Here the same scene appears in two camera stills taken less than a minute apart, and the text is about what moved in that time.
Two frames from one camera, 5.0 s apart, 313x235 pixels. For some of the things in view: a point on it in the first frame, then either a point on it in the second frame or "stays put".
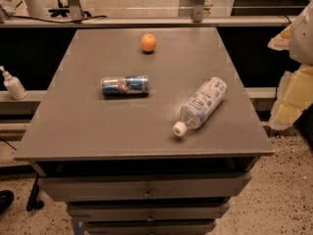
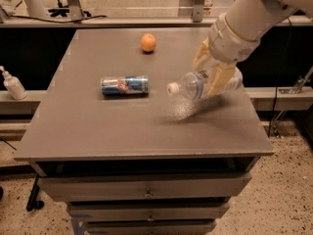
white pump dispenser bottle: [14, 85] stays put
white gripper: [302, 38] → [227, 44]
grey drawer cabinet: [145, 131] stays put
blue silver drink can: [125, 85] stays put
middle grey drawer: [113, 211] stays put
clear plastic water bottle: [204, 101] → [196, 85]
